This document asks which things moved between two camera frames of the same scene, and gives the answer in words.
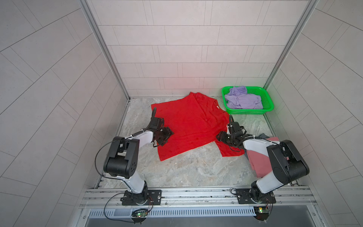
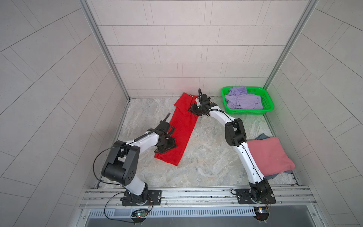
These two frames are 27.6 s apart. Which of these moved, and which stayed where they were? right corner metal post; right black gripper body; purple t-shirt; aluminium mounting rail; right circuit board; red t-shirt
Moved: red t-shirt; right black gripper body
Stayed: right corner metal post; purple t-shirt; right circuit board; aluminium mounting rail
